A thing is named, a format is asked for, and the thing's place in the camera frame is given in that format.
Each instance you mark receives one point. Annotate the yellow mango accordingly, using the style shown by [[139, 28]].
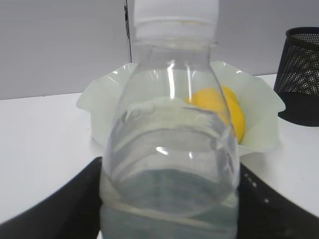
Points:
[[236, 112]]

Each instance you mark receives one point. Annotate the clear water bottle green label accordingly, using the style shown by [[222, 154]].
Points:
[[171, 169]]

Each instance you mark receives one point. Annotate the black mesh pen holder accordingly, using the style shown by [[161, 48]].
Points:
[[297, 81]]

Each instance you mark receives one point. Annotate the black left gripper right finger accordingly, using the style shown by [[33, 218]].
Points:
[[266, 214]]

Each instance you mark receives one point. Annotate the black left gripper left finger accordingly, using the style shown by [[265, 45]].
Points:
[[70, 213]]

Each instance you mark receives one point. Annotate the pale green wavy plate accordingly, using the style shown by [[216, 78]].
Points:
[[259, 103]]

